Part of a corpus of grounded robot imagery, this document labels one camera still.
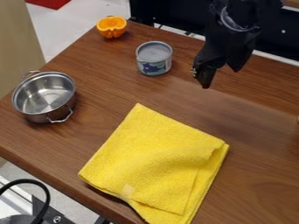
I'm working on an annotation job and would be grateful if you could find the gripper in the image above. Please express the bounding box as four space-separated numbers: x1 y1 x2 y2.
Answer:
190 23 263 90

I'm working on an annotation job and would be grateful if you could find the blue-labelled can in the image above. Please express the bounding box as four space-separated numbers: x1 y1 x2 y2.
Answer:
134 40 175 77

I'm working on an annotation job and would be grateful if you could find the yellow cloth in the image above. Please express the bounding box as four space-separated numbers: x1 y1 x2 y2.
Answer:
77 102 232 224

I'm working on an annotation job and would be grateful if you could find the orange toy pepper half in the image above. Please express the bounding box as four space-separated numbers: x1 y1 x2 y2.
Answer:
95 16 129 39

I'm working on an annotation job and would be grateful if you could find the silver pot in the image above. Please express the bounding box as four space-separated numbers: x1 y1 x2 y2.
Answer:
10 69 78 124

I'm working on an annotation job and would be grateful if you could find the red mat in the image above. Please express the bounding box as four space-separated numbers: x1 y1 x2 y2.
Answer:
24 0 74 11

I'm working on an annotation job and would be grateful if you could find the beige board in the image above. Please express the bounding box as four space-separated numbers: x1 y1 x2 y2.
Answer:
0 0 47 100

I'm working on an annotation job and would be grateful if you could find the black metal frame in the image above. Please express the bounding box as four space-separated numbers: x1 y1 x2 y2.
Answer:
128 0 299 62

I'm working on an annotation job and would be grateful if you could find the black cable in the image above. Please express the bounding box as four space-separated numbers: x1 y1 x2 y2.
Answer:
0 178 53 224

